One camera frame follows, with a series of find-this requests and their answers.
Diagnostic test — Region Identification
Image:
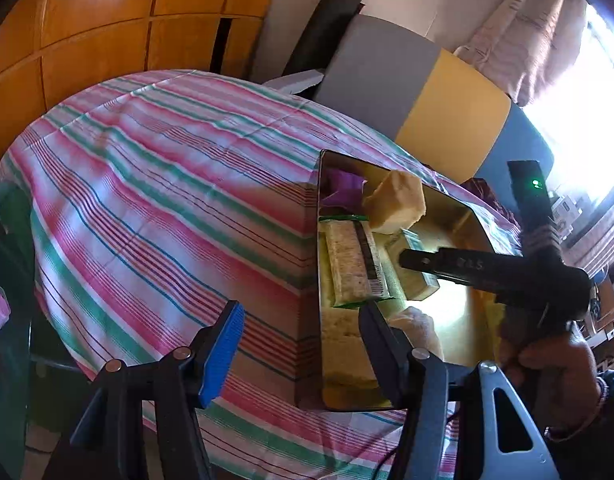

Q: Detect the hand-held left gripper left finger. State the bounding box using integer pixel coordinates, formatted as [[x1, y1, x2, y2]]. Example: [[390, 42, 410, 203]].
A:
[[42, 300, 246, 480]]

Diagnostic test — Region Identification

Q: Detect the tan sponge block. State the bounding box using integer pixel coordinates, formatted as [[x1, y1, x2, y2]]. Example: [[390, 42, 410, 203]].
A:
[[363, 170, 428, 236]]

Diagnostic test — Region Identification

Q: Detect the white box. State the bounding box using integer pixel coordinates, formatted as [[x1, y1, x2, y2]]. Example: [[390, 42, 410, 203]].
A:
[[552, 195, 585, 236]]

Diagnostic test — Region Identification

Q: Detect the person's right hand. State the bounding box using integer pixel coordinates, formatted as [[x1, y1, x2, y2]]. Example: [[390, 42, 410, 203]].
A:
[[499, 310, 608, 442]]

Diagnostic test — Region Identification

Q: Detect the cream bread piece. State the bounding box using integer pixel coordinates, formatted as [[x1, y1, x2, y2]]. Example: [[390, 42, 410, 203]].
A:
[[387, 306, 444, 361]]

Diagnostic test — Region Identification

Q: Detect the striped tablecloth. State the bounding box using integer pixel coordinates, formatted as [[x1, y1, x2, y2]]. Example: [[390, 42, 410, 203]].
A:
[[0, 70, 528, 480]]

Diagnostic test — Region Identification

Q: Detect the purple packet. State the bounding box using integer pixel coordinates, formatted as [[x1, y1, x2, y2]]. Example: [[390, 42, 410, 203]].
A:
[[323, 169, 368, 208]]

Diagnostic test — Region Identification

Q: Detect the gold tin box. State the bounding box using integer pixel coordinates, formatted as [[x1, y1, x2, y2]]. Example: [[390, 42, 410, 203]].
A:
[[294, 149, 525, 413]]

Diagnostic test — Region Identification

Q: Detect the grey yellow blue chair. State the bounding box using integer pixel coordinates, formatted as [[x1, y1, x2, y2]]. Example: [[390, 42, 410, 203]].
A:
[[287, 14, 555, 196]]

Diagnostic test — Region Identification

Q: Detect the black rolled mat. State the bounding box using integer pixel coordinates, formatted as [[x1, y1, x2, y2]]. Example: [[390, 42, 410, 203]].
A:
[[283, 0, 365, 78]]

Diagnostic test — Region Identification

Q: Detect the dark red cloth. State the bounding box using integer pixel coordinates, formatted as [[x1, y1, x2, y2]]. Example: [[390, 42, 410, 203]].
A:
[[459, 177, 522, 233]]

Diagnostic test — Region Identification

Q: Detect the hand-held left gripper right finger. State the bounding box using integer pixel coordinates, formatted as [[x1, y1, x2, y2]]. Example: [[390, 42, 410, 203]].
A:
[[358, 300, 560, 480]]

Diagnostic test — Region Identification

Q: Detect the green edged cracker packet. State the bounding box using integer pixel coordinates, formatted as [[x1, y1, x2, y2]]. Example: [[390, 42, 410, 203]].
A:
[[318, 215, 395, 308]]

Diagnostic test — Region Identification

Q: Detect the pink patterned curtain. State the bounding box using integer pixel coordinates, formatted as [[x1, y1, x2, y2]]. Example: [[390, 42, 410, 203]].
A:
[[454, 0, 595, 108]]

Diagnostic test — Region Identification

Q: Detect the green glass side table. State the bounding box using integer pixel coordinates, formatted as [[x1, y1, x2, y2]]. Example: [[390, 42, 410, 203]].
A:
[[0, 180, 44, 461]]

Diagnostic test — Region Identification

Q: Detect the pale bread slab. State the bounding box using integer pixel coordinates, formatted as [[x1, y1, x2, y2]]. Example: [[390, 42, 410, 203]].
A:
[[321, 305, 382, 396]]

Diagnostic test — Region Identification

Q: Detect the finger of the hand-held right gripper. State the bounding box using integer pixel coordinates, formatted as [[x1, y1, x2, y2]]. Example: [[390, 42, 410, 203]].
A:
[[399, 247, 488, 288]]

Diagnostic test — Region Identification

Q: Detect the wooden cabinet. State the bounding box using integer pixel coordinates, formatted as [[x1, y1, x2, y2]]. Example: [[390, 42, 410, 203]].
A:
[[0, 0, 288, 181]]

